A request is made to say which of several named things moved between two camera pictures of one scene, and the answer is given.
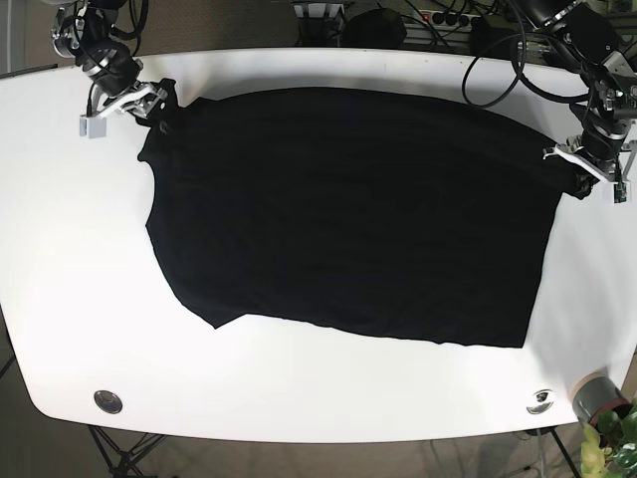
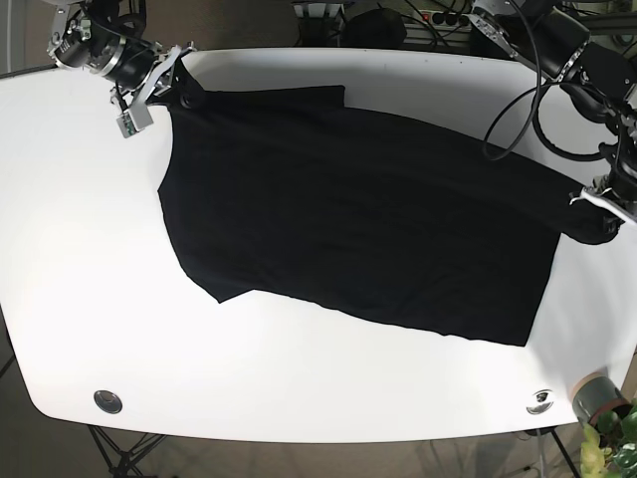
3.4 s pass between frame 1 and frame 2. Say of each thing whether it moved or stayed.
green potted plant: stayed
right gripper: moved
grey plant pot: stayed
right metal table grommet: stayed
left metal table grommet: stayed
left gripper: moved
